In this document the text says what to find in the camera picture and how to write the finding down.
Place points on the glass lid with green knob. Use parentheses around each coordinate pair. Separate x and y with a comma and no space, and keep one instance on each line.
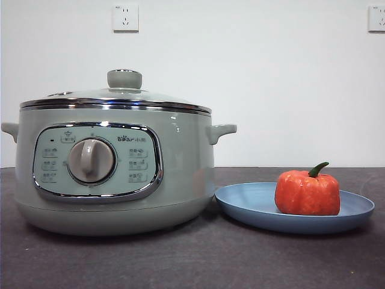
(124,79)

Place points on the orange pumpkin with green stem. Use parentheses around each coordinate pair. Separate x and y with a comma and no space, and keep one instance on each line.
(308,195)

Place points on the pale green electric steamer pot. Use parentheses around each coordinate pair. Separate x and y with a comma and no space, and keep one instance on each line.
(180,168)

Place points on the blue round plate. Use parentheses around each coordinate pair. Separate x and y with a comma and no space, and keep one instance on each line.
(249,204)

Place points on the white wall socket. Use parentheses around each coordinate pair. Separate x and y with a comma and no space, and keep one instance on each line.
(378,18)
(126,18)

